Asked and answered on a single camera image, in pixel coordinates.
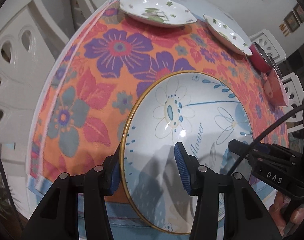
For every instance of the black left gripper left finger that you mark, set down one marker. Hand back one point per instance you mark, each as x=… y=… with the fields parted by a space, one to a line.
x=56 y=216

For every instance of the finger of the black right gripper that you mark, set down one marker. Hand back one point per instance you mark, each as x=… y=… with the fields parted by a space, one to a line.
x=244 y=147

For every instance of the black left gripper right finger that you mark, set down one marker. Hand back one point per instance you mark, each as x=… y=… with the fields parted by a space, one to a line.
x=245 y=216

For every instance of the blue flower round plate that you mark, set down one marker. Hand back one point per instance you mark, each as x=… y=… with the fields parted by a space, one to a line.
x=189 y=107

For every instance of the pink steel bowl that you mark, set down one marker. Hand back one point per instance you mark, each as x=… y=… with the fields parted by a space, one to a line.
x=274 y=88

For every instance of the white octagonal floral plate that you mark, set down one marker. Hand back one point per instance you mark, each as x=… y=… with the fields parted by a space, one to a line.
x=159 y=13

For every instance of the red steel bowl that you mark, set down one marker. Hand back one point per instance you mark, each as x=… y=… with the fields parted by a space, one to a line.
x=259 y=59

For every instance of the right human hand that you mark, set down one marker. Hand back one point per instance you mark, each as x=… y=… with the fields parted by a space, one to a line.
x=288 y=215

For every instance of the green potted plant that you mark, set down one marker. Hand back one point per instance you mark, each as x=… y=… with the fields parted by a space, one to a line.
x=6 y=208

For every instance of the white chair near right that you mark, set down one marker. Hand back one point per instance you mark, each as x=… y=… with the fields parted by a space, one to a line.
x=295 y=94

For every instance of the white chair far right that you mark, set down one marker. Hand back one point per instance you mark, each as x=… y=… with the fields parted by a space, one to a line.
x=269 y=44

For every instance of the small framed picture upper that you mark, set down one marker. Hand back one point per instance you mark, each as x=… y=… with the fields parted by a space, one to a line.
x=292 y=22

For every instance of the floral orange table cloth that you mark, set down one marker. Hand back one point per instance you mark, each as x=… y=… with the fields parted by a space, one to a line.
x=101 y=73

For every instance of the white chair near left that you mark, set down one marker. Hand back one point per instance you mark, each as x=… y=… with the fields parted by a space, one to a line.
x=25 y=62

